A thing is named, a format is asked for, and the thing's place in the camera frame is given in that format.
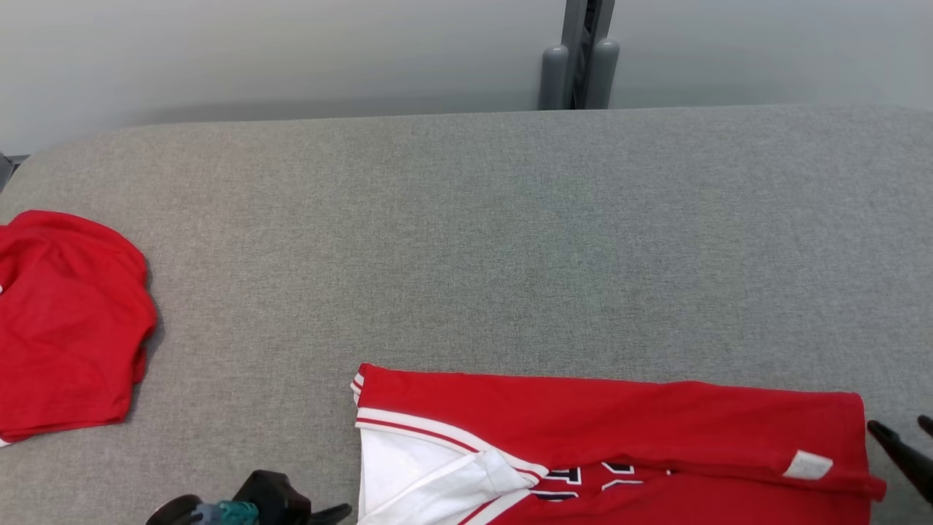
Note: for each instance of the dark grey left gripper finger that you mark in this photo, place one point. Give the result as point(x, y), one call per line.
point(329, 516)

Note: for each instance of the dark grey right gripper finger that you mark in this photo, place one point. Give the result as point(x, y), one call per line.
point(927, 425)
point(911, 459)

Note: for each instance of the red Bulls basketball jersey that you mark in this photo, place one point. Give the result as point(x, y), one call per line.
point(656, 423)

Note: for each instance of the red shorts with white band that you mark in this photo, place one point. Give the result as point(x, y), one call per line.
point(65, 328)

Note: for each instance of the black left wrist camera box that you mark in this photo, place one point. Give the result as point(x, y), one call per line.
point(273, 499)

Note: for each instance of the grey partition post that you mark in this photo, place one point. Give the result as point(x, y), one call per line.
point(603, 73)
point(554, 80)

